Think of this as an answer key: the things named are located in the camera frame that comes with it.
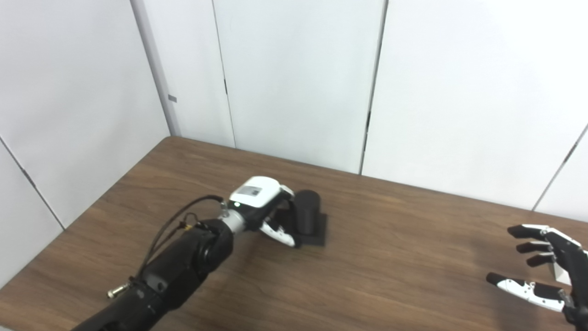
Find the white and black left hand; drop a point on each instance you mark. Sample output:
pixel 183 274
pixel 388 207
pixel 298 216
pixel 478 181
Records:
pixel 255 197

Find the white and black right hand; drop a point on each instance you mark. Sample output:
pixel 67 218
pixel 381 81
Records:
pixel 567 257

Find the black peg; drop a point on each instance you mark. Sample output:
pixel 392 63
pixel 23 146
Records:
pixel 310 216

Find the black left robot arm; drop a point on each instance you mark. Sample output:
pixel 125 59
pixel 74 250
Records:
pixel 179 271

